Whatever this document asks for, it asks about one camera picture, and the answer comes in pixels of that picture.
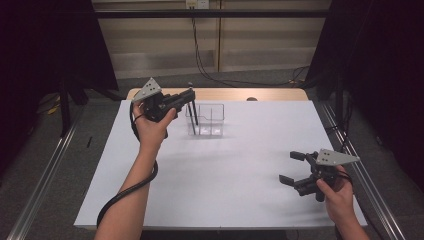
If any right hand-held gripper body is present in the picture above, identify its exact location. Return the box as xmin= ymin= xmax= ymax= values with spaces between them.
xmin=294 ymin=148 xmax=361 ymax=203

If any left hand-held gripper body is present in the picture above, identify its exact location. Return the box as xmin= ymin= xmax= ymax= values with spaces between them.
xmin=131 ymin=77 xmax=178 ymax=123

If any black pen with silver tip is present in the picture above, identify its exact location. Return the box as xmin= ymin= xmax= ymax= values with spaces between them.
xmin=187 ymin=81 xmax=200 ymax=127

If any black pen with orange end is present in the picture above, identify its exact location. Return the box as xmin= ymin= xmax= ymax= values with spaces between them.
xmin=186 ymin=103 xmax=197 ymax=136

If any clear plastic organizer box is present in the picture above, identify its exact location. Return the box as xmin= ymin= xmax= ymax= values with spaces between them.
xmin=184 ymin=102 xmax=225 ymax=137

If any person's left hand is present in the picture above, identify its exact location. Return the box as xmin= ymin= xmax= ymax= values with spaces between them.
xmin=132 ymin=101 xmax=178 ymax=151

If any person's right hand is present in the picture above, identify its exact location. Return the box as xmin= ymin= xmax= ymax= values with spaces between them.
xmin=316 ymin=165 xmax=354 ymax=222

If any wooden table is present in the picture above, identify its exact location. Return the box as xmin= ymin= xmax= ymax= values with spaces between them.
xmin=125 ymin=87 xmax=310 ymax=102

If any white table cover sheet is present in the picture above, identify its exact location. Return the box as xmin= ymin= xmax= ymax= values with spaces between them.
xmin=73 ymin=99 xmax=368 ymax=230

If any black metal stand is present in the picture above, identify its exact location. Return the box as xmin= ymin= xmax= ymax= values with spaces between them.
xmin=59 ymin=78 xmax=73 ymax=138

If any black curtain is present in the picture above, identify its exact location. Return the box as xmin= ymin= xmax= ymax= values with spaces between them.
xmin=304 ymin=0 xmax=424 ymax=183
xmin=0 ymin=0 xmax=119 ymax=174

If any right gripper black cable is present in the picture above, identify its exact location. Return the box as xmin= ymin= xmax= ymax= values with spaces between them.
xmin=338 ymin=169 xmax=355 ymax=195

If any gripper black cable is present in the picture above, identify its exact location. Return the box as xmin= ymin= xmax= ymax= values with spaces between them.
xmin=338 ymin=169 xmax=355 ymax=195
xmin=96 ymin=101 xmax=160 ymax=230

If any black wall cable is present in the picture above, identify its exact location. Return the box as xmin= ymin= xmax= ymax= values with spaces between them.
xmin=190 ymin=16 xmax=311 ymax=88

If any aluminium floor rail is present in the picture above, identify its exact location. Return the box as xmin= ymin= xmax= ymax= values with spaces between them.
xmin=6 ymin=109 xmax=84 ymax=240
xmin=319 ymin=101 xmax=406 ymax=240

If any white wall socket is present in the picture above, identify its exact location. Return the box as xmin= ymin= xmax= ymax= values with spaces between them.
xmin=185 ymin=0 xmax=210 ymax=10

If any black horizontal frame bar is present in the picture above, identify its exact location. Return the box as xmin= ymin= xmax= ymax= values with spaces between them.
xmin=93 ymin=9 xmax=331 ymax=19

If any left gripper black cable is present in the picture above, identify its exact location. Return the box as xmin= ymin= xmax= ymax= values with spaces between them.
xmin=96 ymin=101 xmax=160 ymax=230

